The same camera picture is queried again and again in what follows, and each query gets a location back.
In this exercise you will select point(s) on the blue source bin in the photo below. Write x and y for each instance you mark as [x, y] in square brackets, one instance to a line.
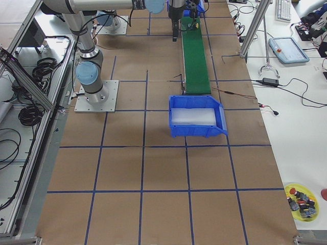
[200, 9]

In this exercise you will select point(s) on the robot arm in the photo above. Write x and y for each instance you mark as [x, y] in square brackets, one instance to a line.
[88, 71]
[154, 7]

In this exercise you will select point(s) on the black power adapter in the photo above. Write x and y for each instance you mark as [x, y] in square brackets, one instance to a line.
[270, 82]

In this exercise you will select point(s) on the blue destination bin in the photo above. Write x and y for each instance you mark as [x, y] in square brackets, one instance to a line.
[196, 115]

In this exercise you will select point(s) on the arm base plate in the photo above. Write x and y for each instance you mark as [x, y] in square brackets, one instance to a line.
[103, 101]
[110, 25]

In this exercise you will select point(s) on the teach pendant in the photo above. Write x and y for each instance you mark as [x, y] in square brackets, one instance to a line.
[287, 50]

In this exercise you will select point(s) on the aluminium frame post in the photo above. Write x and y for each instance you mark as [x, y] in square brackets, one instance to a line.
[256, 21]

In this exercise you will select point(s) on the yellow tray of buttons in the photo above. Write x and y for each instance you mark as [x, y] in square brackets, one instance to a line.
[302, 202]

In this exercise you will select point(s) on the green conveyor belt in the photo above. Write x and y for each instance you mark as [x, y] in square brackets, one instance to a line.
[195, 67]

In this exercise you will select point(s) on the white keyboard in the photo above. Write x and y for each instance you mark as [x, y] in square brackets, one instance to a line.
[283, 10]

